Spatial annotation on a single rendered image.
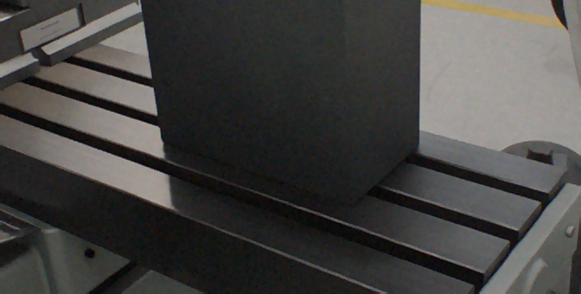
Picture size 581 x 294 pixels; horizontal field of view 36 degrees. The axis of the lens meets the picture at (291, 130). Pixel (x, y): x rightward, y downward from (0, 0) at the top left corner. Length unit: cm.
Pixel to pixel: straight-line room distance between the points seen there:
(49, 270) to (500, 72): 240
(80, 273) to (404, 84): 40
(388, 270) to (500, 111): 225
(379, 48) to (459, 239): 16
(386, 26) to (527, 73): 246
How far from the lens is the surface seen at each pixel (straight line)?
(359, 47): 69
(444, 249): 70
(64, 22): 110
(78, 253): 95
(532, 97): 301
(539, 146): 142
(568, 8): 104
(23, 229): 91
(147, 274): 107
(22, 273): 95
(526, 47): 338
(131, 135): 89
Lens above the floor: 136
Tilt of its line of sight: 29 degrees down
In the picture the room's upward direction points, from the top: 4 degrees counter-clockwise
